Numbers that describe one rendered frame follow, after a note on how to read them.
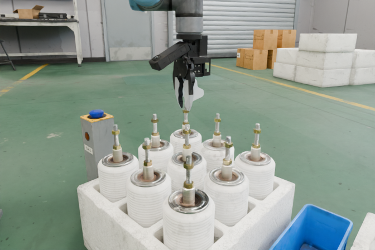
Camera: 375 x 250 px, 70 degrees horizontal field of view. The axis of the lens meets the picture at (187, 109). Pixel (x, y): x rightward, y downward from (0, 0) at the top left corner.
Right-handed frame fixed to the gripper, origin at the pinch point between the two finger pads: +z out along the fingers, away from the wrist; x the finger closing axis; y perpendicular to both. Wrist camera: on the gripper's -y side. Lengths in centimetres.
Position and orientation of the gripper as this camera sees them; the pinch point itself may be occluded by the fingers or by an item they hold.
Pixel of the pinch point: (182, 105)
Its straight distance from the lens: 77.6
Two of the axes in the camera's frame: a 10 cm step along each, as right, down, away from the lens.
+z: 0.0, 9.6, 2.8
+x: -5.4, -2.3, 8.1
